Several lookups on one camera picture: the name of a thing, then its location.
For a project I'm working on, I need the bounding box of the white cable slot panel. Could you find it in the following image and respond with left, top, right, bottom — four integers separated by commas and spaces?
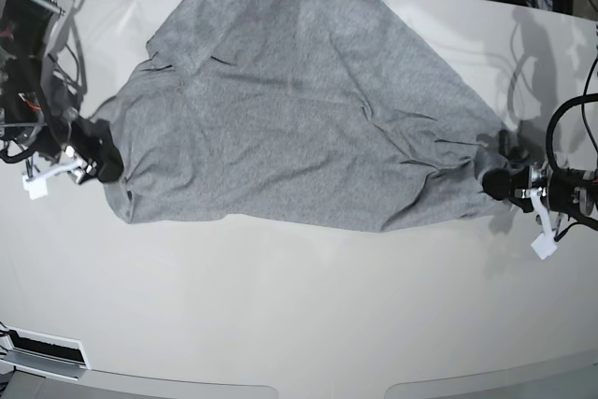
1, 324, 92, 382

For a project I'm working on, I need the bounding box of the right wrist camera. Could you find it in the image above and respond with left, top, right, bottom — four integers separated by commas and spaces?
21, 159, 85, 200

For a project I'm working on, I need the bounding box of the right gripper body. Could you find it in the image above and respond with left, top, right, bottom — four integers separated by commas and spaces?
60, 118, 101, 184

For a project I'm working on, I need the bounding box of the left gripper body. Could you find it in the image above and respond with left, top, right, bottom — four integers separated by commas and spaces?
513, 163, 551, 212

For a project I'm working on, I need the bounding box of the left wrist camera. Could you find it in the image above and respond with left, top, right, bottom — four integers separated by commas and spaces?
515, 187, 562, 261

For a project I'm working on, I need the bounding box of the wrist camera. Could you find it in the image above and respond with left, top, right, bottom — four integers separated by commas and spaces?
21, 159, 85, 200
515, 187, 562, 261

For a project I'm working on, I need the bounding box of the grey t-shirt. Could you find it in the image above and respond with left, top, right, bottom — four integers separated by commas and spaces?
97, 0, 505, 232

